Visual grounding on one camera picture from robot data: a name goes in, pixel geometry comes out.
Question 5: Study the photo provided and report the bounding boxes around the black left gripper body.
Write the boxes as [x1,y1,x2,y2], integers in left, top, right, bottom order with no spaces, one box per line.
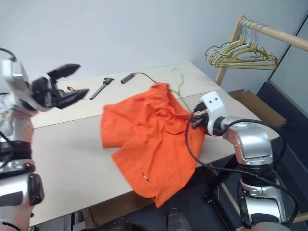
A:
[31,76,64,109]

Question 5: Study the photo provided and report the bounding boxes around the black USB hub with cable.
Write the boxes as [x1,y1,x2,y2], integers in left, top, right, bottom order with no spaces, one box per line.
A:
[120,72,157,85]

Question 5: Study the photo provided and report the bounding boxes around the bunch of hangers on rack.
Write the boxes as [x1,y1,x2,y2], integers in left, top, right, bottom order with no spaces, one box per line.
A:
[211,23,280,71]

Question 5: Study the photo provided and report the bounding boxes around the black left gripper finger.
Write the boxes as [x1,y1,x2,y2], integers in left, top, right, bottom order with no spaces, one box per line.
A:
[47,63,81,83]
[56,88,90,110]

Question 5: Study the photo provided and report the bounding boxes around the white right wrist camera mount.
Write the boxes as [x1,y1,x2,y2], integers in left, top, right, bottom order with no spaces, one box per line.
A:
[200,90,228,137]

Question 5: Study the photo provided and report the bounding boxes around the orange shorts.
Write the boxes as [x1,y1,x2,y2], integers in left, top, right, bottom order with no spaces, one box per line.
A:
[100,82,206,209]

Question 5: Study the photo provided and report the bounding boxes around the wooden clothes rack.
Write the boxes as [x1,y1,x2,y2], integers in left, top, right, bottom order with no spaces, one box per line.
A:
[215,15,308,86]

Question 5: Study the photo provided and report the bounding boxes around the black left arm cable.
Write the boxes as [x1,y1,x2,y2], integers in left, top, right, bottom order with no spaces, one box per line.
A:
[0,48,17,61]

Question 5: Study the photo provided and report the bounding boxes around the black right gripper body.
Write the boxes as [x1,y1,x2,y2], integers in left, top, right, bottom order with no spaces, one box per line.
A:
[193,102,210,133]

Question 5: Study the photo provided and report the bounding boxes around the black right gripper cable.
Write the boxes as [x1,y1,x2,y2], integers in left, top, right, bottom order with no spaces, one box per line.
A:
[185,109,300,228]

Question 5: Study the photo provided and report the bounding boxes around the dark rounded shape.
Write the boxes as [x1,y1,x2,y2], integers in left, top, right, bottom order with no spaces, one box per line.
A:
[166,207,193,231]
[101,220,145,231]

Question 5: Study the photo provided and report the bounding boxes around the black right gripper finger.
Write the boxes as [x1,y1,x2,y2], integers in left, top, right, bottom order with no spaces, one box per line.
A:
[191,115,204,129]

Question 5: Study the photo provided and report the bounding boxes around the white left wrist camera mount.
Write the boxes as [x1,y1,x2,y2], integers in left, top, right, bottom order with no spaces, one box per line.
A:
[0,59,52,113]

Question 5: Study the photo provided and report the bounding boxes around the black digital caliper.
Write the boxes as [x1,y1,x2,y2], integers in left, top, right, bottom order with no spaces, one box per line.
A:
[89,77,116,101]

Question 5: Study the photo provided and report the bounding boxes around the thin wire clothes hanger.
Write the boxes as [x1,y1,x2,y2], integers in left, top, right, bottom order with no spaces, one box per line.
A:
[167,67,193,112]

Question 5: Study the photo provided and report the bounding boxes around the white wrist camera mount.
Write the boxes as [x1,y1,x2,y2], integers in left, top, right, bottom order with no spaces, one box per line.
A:
[0,59,52,113]
[200,90,228,137]

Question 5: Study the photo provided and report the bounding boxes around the black table frame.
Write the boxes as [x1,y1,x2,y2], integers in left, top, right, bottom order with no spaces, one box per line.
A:
[63,208,84,231]

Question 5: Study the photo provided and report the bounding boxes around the yellow wire hanger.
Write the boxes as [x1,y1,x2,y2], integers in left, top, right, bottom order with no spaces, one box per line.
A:
[208,21,277,67]

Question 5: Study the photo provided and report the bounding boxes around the brown cardboard sheet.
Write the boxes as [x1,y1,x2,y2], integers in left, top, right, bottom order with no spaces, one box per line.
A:
[82,192,156,228]

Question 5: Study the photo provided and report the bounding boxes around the brown cardboard box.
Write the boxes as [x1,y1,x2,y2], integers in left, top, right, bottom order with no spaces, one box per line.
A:
[228,89,287,128]

